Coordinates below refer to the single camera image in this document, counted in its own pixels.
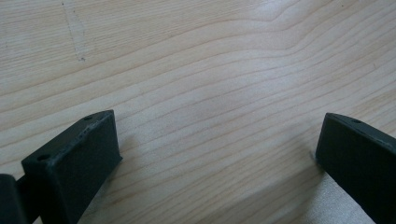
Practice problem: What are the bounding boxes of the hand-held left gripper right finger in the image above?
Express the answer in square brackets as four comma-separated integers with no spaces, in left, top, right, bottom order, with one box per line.
[315,112,396,224]

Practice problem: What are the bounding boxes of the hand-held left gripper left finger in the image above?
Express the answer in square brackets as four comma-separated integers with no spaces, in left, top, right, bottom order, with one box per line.
[21,109,123,224]

